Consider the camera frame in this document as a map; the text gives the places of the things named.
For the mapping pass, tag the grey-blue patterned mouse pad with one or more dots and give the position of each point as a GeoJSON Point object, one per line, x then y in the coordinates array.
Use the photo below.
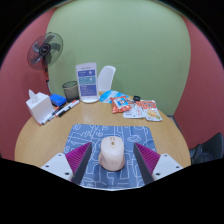
{"type": "Point", "coordinates": [83, 133]}

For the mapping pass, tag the light blue packet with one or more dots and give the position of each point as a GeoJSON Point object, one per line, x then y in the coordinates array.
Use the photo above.
{"type": "Point", "coordinates": [107, 96]}

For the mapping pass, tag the clear stand with blue sign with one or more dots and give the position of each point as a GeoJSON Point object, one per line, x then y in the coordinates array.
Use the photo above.
{"type": "Point", "coordinates": [87, 81]}

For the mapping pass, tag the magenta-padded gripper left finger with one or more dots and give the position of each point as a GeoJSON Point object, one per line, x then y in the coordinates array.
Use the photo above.
{"type": "Point", "coordinates": [60, 164]}

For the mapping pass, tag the white chair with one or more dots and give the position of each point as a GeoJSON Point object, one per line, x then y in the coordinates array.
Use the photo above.
{"type": "Point", "coordinates": [106, 78]}

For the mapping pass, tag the white tissue box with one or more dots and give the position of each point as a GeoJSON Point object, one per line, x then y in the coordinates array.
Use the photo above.
{"type": "Point", "coordinates": [39, 107]}

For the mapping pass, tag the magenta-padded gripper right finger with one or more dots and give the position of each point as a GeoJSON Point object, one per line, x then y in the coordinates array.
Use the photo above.
{"type": "Point", "coordinates": [164, 164]}

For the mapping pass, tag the black standing fan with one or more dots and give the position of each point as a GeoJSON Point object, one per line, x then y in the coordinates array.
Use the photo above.
{"type": "Point", "coordinates": [45, 50]}

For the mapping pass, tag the blue whiteboard eraser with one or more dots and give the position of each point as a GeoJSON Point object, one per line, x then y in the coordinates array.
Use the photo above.
{"type": "Point", "coordinates": [58, 99]}

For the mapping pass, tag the dark mesh pen cup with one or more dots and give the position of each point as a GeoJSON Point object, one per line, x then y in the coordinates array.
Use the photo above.
{"type": "Point", "coordinates": [70, 91]}

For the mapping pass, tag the orange and white snack packet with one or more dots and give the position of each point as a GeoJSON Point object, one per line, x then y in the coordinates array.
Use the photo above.
{"type": "Point", "coordinates": [151, 110]}

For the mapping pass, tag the black office chair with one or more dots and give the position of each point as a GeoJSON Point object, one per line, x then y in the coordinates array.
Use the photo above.
{"type": "Point", "coordinates": [208, 150]}

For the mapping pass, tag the pale pink computer mouse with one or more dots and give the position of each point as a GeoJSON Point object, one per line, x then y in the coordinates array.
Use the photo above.
{"type": "Point", "coordinates": [112, 153]}

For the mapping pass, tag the black-capped whiteboard marker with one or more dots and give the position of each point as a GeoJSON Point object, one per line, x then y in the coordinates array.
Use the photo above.
{"type": "Point", "coordinates": [68, 108]}

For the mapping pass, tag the red-capped whiteboard marker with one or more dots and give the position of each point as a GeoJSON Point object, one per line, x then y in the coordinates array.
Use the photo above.
{"type": "Point", "coordinates": [48, 116]}

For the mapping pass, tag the small black object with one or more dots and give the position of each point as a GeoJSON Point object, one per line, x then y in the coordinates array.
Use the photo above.
{"type": "Point", "coordinates": [136, 98]}

